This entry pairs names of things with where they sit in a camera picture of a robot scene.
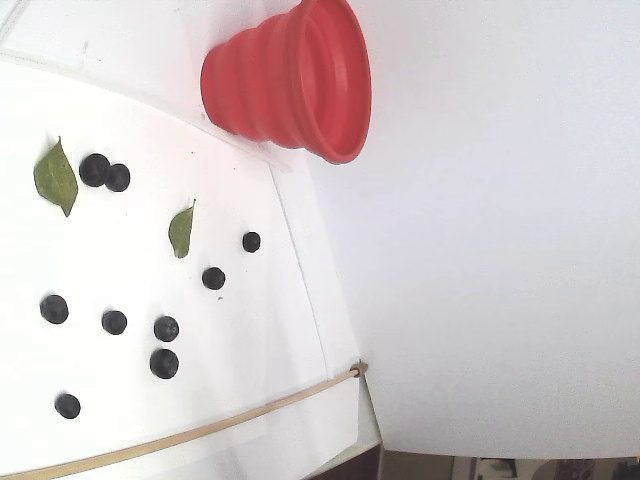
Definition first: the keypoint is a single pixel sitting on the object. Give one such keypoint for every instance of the dark blueberry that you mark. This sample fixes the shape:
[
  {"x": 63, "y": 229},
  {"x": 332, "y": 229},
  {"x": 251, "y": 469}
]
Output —
[
  {"x": 54, "y": 309},
  {"x": 114, "y": 322},
  {"x": 251, "y": 242},
  {"x": 164, "y": 363},
  {"x": 67, "y": 406},
  {"x": 118, "y": 178},
  {"x": 213, "y": 278},
  {"x": 166, "y": 328},
  {"x": 94, "y": 170}
]

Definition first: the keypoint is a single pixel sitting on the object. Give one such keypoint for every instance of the red collapsible silicone cup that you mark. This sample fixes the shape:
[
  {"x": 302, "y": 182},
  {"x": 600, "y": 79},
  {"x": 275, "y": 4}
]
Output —
[{"x": 280, "y": 85}]

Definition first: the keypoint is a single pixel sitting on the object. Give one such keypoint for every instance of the brass rod end fitting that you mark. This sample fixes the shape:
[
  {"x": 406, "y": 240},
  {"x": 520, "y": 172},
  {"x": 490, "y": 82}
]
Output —
[{"x": 359, "y": 369}]

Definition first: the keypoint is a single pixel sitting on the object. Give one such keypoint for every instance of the small green leaf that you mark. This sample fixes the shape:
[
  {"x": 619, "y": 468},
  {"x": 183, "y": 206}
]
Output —
[{"x": 181, "y": 232}]

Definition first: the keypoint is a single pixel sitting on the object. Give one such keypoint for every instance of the white paper sheet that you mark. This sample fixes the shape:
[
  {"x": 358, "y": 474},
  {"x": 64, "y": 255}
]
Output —
[{"x": 140, "y": 240}]

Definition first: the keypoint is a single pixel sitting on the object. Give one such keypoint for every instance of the thin curved wooden rod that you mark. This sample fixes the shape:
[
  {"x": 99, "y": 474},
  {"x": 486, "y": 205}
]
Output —
[{"x": 250, "y": 414}]

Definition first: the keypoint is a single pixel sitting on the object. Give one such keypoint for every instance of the large green leaf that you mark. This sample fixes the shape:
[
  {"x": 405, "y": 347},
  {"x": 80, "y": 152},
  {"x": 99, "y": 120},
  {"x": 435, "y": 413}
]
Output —
[{"x": 56, "y": 180}]

